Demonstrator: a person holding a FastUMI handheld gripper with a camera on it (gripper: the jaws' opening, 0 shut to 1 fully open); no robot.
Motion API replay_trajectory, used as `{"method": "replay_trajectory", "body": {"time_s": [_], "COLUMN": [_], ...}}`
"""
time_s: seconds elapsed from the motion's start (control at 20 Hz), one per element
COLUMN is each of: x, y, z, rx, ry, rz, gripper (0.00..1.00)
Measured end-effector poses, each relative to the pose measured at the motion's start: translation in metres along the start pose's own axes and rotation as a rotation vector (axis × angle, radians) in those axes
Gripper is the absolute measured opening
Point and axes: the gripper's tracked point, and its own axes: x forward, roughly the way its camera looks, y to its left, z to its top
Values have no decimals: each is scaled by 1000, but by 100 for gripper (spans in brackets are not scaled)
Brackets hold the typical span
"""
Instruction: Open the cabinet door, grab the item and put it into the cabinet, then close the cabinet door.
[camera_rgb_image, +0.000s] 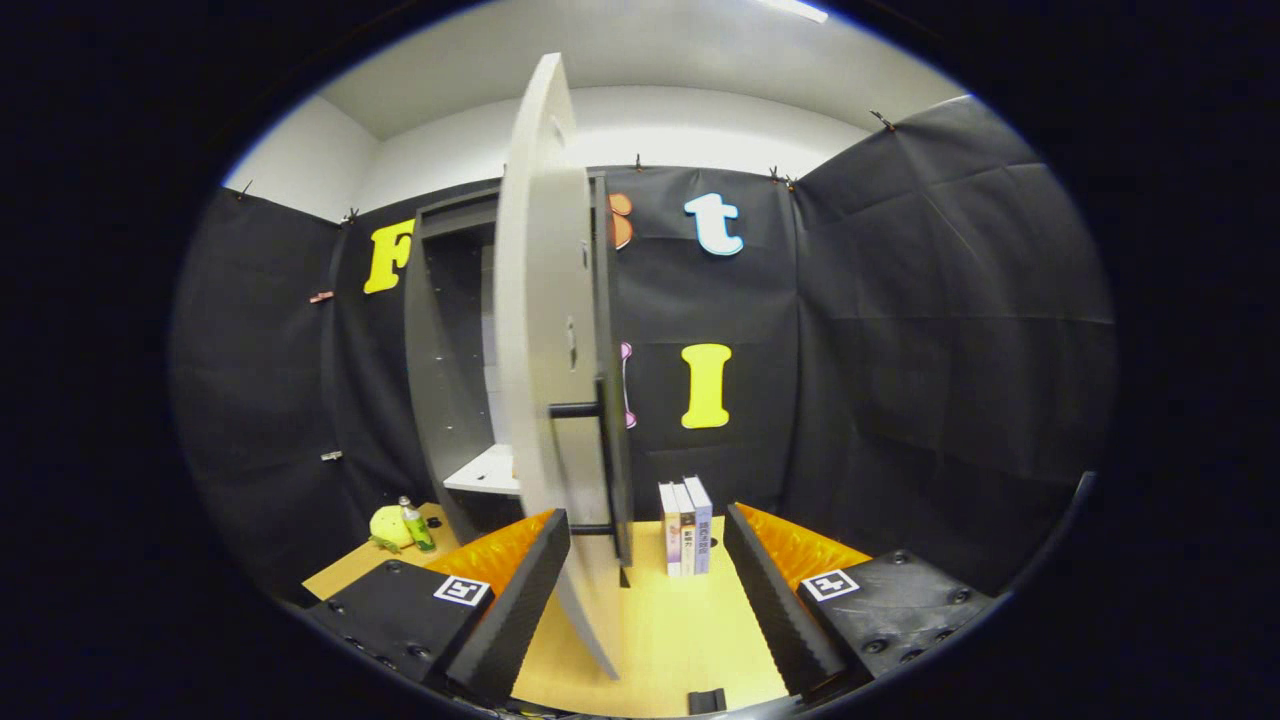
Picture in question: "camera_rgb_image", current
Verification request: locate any beige cabinet door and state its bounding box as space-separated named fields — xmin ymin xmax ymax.
xmin=494 ymin=52 xmax=635 ymax=681

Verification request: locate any yellow plush toy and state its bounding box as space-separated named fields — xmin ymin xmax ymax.
xmin=368 ymin=505 xmax=413 ymax=554

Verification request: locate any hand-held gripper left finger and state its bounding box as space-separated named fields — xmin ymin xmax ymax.
xmin=300 ymin=507 xmax=573 ymax=706

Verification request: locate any pale blue book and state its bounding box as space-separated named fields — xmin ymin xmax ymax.
xmin=684 ymin=475 xmax=714 ymax=575

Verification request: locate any green drink bottle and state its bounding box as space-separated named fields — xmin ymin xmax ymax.
xmin=398 ymin=496 xmax=437 ymax=553

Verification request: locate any dark curved bar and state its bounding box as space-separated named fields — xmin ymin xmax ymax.
xmin=1000 ymin=470 xmax=1099 ymax=601

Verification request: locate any white cabinet shelf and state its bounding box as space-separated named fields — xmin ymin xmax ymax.
xmin=443 ymin=444 xmax=521 ymax=497

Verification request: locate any dark grey cabinet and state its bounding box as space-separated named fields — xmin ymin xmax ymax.
xmin=404 ymin=185 xmax=521 ymax=546

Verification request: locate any black backdrop cloth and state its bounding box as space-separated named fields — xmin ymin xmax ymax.
xmin=170 ymin=95 xmax=1119 ymax=601

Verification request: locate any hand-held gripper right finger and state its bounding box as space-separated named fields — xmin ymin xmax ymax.
xmin=721 ymin=502 xmax=1004 ymax=701

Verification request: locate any white and purple book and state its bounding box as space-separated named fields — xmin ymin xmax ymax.
xmin=658 ymin=480 xmax=684 ymax=578

